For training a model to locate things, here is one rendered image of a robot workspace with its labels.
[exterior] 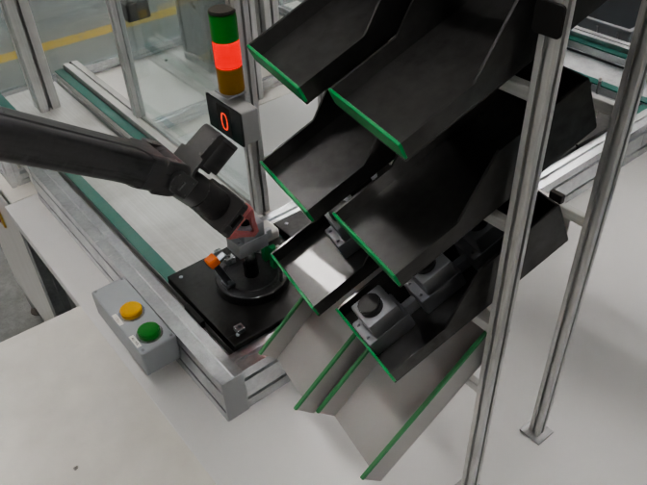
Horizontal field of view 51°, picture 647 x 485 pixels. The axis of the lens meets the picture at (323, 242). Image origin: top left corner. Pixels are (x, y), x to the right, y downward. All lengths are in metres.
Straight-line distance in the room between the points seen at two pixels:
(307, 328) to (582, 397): 0.51
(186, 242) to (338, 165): 0.71
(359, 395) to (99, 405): 0.51
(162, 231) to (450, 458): 0.80
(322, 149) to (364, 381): 0.36
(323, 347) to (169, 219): 0.64
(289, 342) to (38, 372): 0.52
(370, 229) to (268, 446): 0.53
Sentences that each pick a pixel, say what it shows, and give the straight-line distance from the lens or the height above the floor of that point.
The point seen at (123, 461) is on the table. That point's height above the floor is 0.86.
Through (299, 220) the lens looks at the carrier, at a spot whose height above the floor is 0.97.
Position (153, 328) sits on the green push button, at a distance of 1.26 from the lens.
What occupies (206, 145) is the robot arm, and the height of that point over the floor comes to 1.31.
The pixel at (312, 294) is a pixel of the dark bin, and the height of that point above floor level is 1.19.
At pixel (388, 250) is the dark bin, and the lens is 0.77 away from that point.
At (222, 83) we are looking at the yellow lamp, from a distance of 1.31.
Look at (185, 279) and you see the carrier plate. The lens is 1.34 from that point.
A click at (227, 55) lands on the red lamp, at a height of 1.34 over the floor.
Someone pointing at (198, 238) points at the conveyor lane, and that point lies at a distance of 1.52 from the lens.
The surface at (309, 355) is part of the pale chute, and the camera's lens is 1.10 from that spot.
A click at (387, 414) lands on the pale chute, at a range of 1.01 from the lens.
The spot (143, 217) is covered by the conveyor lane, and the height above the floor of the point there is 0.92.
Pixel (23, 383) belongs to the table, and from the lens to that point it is 1.42.
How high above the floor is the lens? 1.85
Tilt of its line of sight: 39 degrees down
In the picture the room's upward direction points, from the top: 3 degrees counter-clockwise
